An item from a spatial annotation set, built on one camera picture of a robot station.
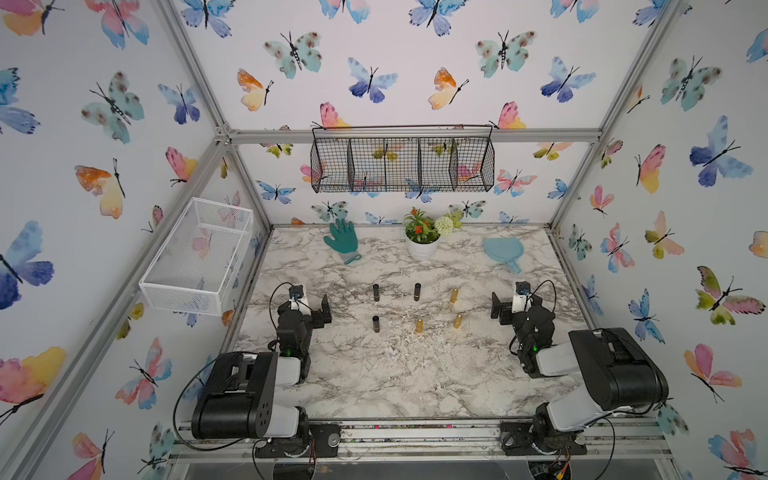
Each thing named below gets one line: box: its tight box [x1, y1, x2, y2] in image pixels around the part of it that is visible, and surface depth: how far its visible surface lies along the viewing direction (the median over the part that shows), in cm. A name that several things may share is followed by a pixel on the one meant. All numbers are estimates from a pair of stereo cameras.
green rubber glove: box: [324, 218, 359, 254], surface depth 119 cm
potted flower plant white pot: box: [405, 233, 441, 261], surface depth 110 cm
